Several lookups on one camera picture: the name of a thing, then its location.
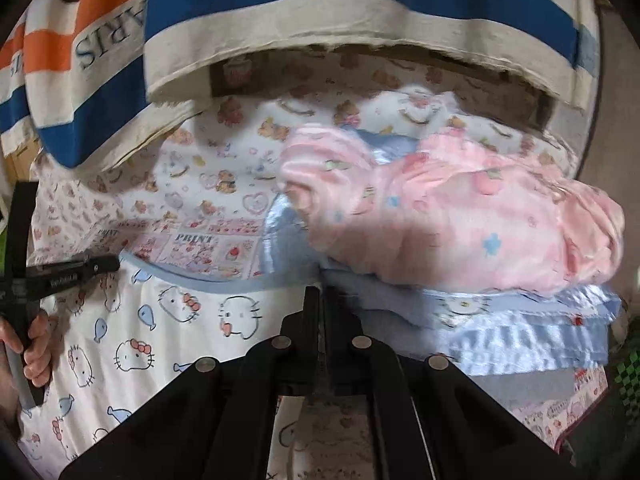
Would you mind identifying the person's left hand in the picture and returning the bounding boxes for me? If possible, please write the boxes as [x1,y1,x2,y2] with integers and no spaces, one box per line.
[0,311,54,436]

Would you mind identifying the brown headboard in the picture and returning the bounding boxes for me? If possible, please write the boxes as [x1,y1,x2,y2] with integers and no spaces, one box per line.
[209,44,557,112]

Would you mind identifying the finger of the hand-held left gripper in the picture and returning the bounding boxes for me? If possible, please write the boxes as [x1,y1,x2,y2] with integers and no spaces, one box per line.
[39,254,121,287]

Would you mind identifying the white cat print pants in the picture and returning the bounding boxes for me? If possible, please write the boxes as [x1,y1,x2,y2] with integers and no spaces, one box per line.
[17,252,317,480]

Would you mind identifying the pink printed quilt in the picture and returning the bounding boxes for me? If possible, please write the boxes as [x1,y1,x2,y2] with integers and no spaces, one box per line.
[277,122,627,297]

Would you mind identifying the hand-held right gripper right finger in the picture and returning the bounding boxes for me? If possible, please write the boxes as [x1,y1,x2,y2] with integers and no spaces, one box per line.
[319,287,587,480]

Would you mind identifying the light blue satin quilt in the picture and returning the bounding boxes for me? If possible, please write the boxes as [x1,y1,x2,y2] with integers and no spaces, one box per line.
[255,127,624,382]

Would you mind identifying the pink printed bed sheet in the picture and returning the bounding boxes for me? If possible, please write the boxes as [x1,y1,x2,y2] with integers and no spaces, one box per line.
[17,47,612,480]

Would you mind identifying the green checkered cloth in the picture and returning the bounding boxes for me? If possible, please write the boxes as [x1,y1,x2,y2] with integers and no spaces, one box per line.
[602,329,640,412]

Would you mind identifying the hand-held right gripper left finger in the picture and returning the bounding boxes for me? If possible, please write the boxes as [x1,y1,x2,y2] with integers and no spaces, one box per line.
[59,286,320,480]

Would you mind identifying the wooden bed post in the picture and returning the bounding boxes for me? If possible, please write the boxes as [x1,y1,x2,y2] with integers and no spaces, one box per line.
[2,132,46,184]

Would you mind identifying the striped hanging blanket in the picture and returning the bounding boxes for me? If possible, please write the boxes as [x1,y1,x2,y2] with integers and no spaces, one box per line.
[0,0,602,171]

